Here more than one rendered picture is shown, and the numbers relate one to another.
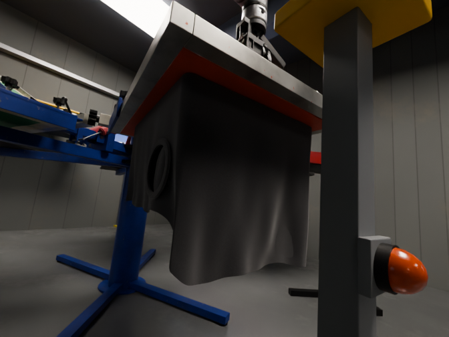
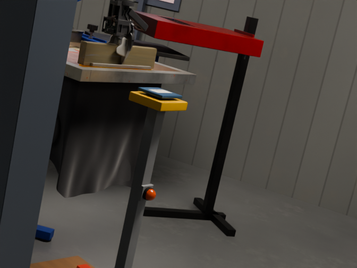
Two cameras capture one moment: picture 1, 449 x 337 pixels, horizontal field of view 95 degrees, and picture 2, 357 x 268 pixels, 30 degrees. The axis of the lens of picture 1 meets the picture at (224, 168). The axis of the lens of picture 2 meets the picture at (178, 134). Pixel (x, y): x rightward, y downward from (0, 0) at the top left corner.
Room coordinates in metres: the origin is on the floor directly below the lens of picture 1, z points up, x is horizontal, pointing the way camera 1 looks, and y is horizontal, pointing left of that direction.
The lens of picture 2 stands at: (-1.68, 0.48, 1.29)
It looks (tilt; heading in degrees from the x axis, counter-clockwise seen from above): 12 degrees down; 340
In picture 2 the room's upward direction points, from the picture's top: 12 degrees clockwise
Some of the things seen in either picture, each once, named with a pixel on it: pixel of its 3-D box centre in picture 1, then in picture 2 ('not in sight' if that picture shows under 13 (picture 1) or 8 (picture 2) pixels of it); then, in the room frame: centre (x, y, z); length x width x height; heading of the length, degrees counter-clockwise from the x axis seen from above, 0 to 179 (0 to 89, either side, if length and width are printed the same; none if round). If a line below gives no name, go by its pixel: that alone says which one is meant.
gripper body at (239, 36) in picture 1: (250, 45); (120, 18); (0.54, -0.05, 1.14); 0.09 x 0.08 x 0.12; 124
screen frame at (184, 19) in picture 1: (207, 125); (65, 51); (0.76, 0.08, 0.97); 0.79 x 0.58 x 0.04; 34
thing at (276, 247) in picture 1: (256, 186); (109, 136); (0.52, -0.08, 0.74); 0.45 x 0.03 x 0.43; 124
